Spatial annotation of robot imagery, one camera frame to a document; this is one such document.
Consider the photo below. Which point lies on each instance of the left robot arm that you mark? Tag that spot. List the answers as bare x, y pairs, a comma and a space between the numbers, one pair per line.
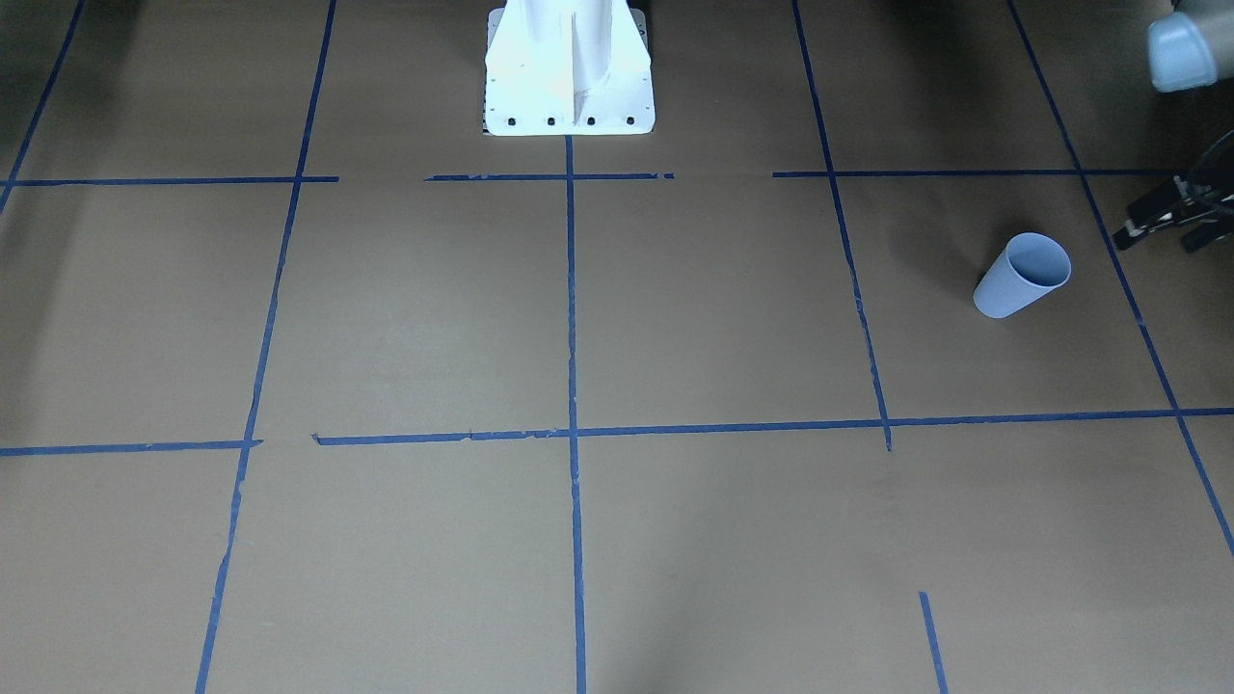
1189, 48

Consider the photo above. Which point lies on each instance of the light blue ribbed cup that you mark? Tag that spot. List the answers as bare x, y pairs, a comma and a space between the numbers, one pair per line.
1030, 266

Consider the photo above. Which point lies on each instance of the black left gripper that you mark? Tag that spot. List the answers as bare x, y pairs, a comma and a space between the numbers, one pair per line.
1160, 213

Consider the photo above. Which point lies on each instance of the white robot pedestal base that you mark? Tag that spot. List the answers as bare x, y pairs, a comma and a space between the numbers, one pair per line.
568, 68

